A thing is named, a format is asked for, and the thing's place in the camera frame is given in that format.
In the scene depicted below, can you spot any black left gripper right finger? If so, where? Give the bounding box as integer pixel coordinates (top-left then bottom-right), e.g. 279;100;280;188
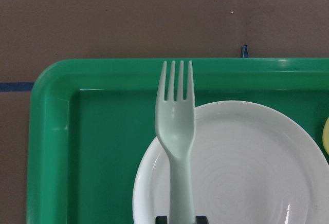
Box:
196;216;209;224

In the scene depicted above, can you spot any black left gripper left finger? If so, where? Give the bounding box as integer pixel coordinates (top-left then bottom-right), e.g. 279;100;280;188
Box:
155;216;168;224

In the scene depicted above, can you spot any pale green plastic fork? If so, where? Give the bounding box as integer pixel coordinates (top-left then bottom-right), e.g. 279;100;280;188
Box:
155;62;196;223

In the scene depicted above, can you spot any white round plate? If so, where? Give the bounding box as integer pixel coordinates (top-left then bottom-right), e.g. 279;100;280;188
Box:
132;100;329;224

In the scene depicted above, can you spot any green plastic tray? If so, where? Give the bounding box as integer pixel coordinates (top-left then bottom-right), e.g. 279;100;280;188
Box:
27;58;328;223

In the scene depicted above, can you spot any yellow plastic item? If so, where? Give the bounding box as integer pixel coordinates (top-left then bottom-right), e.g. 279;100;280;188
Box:
322;118;329;154

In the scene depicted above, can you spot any short blue tape piece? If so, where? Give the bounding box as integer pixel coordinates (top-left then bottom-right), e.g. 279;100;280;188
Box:
241;44;249;58

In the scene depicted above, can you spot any blue tape strip left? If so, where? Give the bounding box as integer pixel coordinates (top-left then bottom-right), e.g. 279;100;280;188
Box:
0;82;34;92

